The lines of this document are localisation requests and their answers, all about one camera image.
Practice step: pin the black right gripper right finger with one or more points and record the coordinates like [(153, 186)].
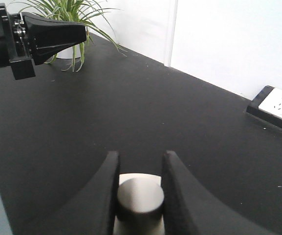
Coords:
[(190, 209)]

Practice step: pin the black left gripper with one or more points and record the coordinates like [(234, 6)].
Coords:
[(6, 41)]

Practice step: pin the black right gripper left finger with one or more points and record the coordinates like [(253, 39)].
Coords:
[(67, 195)]

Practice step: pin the glass jar with cream lid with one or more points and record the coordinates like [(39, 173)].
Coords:
[(140, 202)]

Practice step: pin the green spider plant white pot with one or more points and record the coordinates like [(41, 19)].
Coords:
[(79, 11)]

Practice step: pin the black white power socket box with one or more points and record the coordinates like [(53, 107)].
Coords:
[(267, 105)]

